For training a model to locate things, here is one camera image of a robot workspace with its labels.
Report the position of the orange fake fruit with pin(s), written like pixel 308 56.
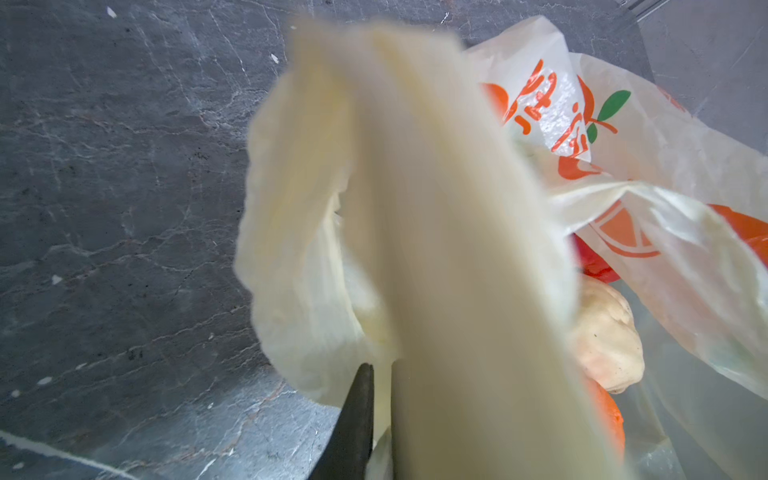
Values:
pixel 610 414

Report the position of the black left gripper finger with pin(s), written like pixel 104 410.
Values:
pixel 350 444

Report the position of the cream plastic bag orange print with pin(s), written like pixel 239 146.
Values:
pixel 410 204

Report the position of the red fake fruit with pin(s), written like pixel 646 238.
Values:
pixel 592 264

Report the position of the beige fake fruit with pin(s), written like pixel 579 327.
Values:
pixel 604 338

